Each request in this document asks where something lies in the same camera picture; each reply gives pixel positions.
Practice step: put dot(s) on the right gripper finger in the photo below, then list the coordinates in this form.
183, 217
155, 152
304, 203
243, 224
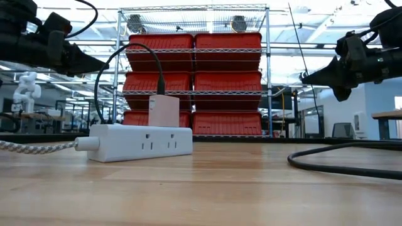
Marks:
333, 75

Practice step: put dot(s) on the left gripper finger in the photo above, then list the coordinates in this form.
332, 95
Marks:
84, 61

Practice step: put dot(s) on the pink USB wall charger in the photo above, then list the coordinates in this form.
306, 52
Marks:
165, 113

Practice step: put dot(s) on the white power strip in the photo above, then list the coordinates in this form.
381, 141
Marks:
125, 150

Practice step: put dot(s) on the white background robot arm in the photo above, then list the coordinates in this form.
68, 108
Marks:
26, 81

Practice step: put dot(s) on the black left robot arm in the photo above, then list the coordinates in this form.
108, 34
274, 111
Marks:
11, 50

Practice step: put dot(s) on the wooden table with black legs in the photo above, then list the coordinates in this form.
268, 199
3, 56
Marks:
387, 114

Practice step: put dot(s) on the black monitor pole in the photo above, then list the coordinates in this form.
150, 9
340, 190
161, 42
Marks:
295, 110

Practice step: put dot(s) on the red plastic storage bin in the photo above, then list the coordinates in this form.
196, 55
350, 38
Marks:
226, 42
226, 81
138, 81
138, 117
229, 124
176, 42

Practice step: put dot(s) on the black monitor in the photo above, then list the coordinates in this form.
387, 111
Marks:
281, 102

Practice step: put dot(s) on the dark round shelf object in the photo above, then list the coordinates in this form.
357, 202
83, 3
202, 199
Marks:
135, 23
239, 23

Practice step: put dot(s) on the wooden background workbench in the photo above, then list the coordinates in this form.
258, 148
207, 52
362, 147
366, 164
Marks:
41, 116

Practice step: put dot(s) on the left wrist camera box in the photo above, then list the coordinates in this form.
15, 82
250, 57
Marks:
56, 25

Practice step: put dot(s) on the white wall dispenser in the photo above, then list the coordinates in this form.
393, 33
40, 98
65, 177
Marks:
358, 122

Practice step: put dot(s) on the black table edge frame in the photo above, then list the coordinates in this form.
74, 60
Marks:
251, 139

